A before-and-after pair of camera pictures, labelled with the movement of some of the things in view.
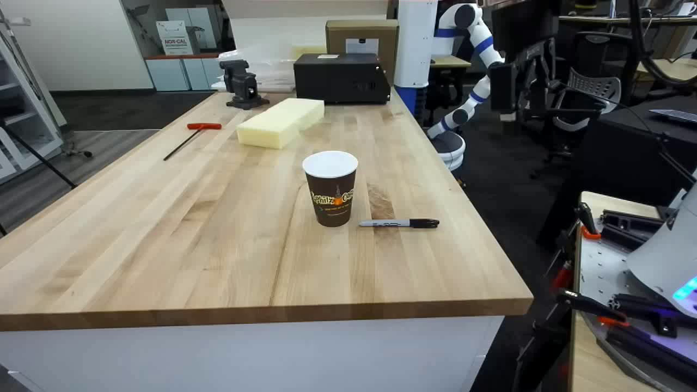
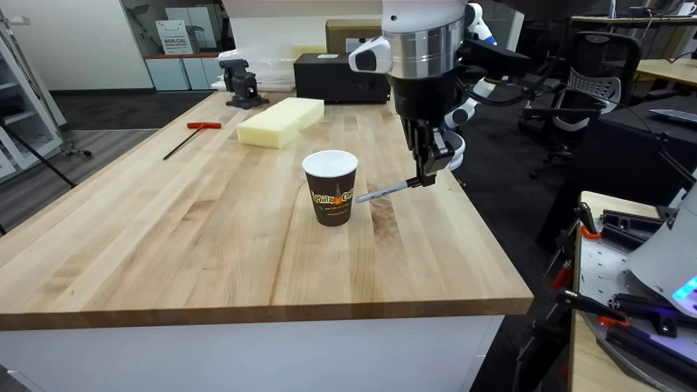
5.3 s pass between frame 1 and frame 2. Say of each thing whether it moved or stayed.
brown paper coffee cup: stayed
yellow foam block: stayed
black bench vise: stayed
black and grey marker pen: moved
